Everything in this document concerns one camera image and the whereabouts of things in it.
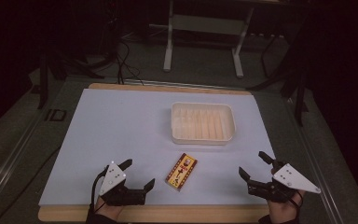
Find thin black floor cable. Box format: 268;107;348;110
0;146;62;224

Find black floor cables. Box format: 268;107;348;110
115;38;145;86

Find black stand legs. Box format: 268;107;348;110
36;50;105;110

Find red and yellow snack box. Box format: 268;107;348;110
164;152;199;192

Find person's right hand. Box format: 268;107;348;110
268;189;306;221

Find hand-held gripper black cable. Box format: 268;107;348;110
287;190;304;219
89;167;108;213

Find right hand-held gripper black cable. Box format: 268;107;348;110
287;190;304;219

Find person's left hand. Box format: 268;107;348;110
93;196;126;220

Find white metal table frame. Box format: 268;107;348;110
162;0;256;79

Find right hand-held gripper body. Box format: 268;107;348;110
246;160;322;204

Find pale blue table mat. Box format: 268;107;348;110
38;88;276;206

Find metal floor rail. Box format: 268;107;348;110
282;94;344;224
0;104;49;216

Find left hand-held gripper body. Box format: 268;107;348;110
98;161;147;207

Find black tripod stand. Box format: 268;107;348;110
246;29;310;127

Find white plastic tray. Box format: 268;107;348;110
171;101;237;147

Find left hand-held gripper black cable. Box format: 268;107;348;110
89;167;108;213

